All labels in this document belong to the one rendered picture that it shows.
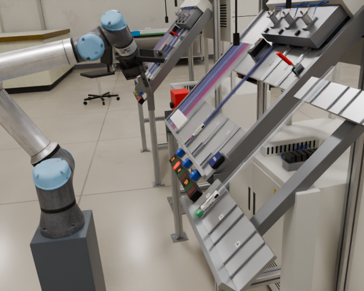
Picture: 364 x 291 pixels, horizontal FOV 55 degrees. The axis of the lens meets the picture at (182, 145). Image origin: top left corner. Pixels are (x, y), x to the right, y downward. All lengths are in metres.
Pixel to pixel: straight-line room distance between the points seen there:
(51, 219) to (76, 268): 0.19
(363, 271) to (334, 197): 0.42
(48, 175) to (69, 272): 0.35
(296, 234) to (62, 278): 0.81
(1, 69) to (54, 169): 0.34
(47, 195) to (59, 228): 0.12
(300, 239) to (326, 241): 0.56
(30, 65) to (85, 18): 8.28
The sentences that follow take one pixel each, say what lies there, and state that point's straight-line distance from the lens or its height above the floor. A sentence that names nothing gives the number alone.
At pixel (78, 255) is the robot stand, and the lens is 1.27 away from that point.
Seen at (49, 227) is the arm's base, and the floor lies 0.59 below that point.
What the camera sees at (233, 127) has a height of 0.84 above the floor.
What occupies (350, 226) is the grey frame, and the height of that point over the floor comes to 0.46.
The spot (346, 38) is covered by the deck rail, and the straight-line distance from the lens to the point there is 1.20.
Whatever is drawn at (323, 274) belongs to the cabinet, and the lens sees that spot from 1.57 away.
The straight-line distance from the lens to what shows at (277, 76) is 1.26.
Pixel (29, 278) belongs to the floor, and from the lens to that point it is 2.06.
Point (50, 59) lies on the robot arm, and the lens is 1.10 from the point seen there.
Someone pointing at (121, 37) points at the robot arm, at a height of 1.16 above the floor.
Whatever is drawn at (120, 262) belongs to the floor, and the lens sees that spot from 1.97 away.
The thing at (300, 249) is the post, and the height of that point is 0.66.
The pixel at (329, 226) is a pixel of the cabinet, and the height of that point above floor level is 0.45.
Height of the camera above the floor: 1.23
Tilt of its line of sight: 21 degrees down
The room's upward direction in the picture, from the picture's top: 4 degrees counter-clockwise
